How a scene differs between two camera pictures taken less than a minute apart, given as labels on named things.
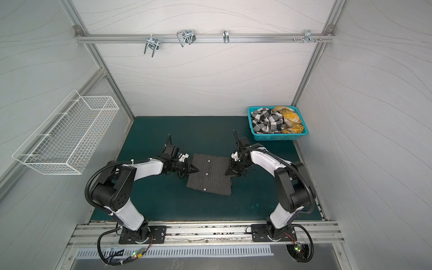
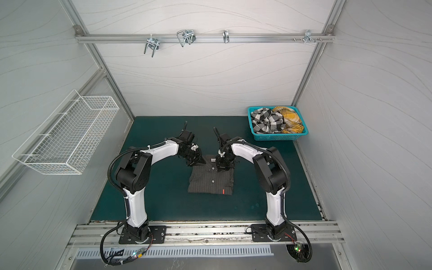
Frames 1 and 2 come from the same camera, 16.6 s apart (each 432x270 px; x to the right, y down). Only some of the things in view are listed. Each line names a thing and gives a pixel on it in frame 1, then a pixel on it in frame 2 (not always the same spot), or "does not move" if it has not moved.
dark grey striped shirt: x=211 y=176 does not move
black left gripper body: x=183 y=168 → x=193 y=157
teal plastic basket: x=278 y=136 does not move
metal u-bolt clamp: x=188 y=35 does not move
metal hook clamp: x=153 y=41 does not move
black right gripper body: x=238 y=162 → x=223 y=160
